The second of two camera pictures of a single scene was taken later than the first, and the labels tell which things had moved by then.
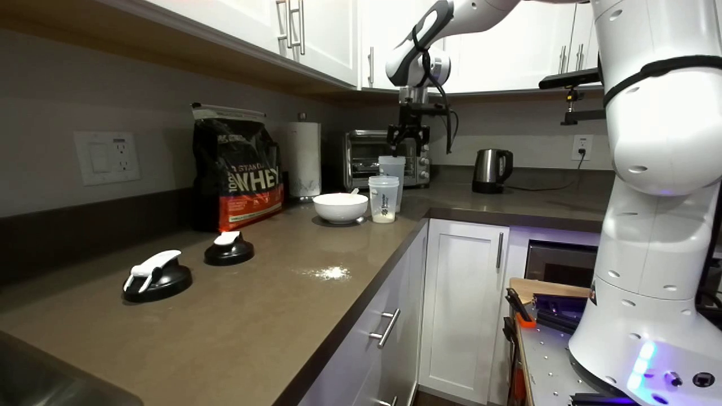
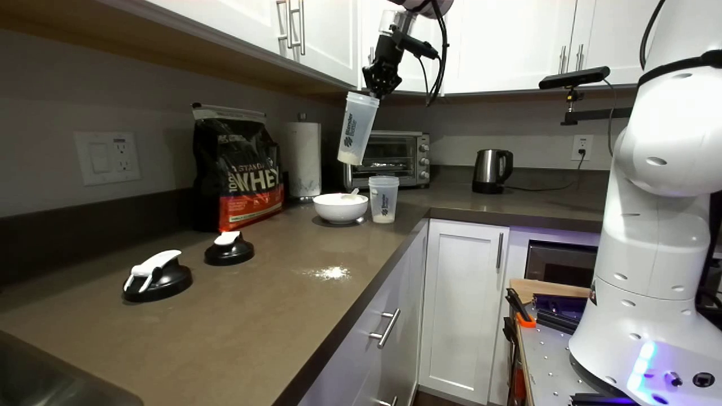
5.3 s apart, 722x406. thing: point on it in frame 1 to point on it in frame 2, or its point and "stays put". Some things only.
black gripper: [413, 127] to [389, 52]
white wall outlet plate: [107, 157] stays put
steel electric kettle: [490, 170] stays put
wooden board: [524, 289] stays put
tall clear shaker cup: [396, 169] to [356, 125]
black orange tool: [527, 320] stays put
